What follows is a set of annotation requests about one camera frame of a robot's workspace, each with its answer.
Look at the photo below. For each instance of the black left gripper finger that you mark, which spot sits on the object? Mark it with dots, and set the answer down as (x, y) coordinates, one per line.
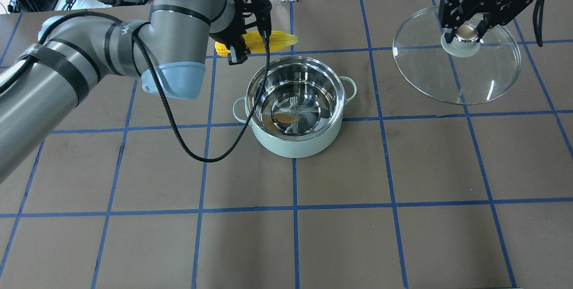
(262, 12)
(237, 55)

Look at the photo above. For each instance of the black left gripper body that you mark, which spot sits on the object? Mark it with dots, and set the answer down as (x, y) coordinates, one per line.
(225, 37)

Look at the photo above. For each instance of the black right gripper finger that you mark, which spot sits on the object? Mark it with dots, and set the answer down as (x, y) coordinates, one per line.
(449, 29)
(488, 22)

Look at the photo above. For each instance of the glass pot lid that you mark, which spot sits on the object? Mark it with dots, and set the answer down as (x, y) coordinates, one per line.
(464, 72)

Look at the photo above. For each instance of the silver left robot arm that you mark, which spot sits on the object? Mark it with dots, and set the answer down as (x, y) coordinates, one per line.
(75, 52)

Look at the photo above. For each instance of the pale green electric pot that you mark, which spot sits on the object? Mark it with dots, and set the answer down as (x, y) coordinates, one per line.
(295, 108)

